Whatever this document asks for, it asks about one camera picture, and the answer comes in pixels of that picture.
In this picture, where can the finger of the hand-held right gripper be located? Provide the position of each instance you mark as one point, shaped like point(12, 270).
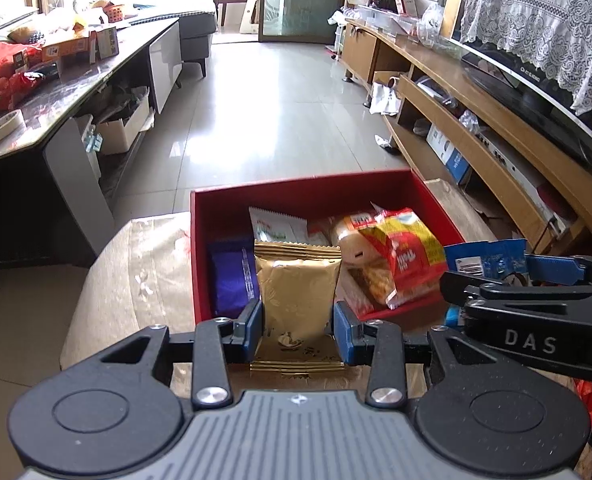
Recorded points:
point(556, 269)
point(526, 295)

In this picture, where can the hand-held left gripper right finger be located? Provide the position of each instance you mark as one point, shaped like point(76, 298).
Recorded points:
point(343, 335)

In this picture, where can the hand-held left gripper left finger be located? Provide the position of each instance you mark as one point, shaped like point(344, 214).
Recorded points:
point(251, 332)

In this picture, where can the clear bag of yellow crackers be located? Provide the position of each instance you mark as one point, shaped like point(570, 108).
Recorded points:
point(366, 285)

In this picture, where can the purple snack packet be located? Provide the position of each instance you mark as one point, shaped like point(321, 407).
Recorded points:
point(231, 280)

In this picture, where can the blue snack packet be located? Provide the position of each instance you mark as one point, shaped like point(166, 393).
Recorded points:
point(481, 260)

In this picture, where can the gold snack packet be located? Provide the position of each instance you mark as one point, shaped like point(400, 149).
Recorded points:
point(296, 290)

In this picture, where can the steamed bun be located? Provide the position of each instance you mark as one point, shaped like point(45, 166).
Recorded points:
point(348, 240)

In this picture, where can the red and yellow snack packet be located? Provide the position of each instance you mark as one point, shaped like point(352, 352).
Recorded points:
point(406, 260)

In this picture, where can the white snack packet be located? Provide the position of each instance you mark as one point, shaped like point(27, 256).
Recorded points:
point(276, 230)

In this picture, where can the red cardboard box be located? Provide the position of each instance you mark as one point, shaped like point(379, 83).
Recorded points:
point(301, 195)

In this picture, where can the white set-top box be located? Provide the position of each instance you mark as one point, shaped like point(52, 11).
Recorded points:
point(516, 170)

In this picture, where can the beige floral tablecloth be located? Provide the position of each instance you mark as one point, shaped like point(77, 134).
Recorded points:
point(141, 280)

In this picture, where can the blue and white box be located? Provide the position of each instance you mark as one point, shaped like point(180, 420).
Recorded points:
point(451, 155)

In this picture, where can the black curved television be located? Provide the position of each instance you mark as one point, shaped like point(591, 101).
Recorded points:
point(526, 90)

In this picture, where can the wooden television cabinet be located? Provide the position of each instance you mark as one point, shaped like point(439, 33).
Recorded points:
point(446, 72)

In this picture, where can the white paper bag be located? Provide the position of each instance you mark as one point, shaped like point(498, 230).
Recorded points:
point(383, 100)

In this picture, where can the white storage box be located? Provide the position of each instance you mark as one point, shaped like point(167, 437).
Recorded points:
point(121, 132)

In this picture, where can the white lace cloth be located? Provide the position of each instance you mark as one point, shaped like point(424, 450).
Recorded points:
point(536, 10)

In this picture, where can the clear plastic bag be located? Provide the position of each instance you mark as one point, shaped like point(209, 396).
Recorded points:
point(433, 25)

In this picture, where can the grey sofa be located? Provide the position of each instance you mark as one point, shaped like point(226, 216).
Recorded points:
point(196, 35)

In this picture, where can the dark coffee table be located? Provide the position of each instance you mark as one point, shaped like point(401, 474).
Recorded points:
point(76, 85)

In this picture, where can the white tape roll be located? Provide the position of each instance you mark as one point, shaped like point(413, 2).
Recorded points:
point(3, 125)

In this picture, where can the small white printed box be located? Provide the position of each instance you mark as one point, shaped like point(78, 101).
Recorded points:
point(107, 42)

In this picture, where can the frosted glass sliding door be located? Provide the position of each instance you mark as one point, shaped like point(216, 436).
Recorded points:
point(301, 0)

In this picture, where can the orange cardboard box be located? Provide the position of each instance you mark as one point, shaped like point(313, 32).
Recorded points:
point(68, 47)

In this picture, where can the red plastic bag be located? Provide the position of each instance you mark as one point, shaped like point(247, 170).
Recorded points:
point(6, 65)

